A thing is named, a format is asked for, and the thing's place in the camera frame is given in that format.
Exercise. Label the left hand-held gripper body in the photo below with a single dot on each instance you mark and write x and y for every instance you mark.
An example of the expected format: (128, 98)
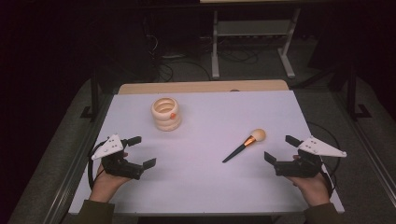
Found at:
(116, 165)

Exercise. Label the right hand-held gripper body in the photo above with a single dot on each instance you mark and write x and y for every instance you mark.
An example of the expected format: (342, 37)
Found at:
(303, 166)

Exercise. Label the cream ringed brush holder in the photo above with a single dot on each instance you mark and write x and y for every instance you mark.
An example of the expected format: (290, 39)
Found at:
(165, 123)

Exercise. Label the person's left hand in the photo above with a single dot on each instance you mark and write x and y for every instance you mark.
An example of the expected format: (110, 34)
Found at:
(107, 185)

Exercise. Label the person's right hand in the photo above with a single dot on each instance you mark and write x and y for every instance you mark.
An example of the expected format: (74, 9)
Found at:
(311, 188)

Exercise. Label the black metal stand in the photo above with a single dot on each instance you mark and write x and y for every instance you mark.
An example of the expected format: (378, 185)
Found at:
(352, 93)
(94, 93)

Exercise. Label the wooden table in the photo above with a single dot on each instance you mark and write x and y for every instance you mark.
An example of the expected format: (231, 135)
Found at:
(202, 86)

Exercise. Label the grey metal rail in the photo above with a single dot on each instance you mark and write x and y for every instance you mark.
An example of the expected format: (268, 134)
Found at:
(370, 149)
(77, 158)

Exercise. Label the grey metal stand frame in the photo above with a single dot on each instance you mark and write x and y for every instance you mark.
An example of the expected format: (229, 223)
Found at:
(253, 28)

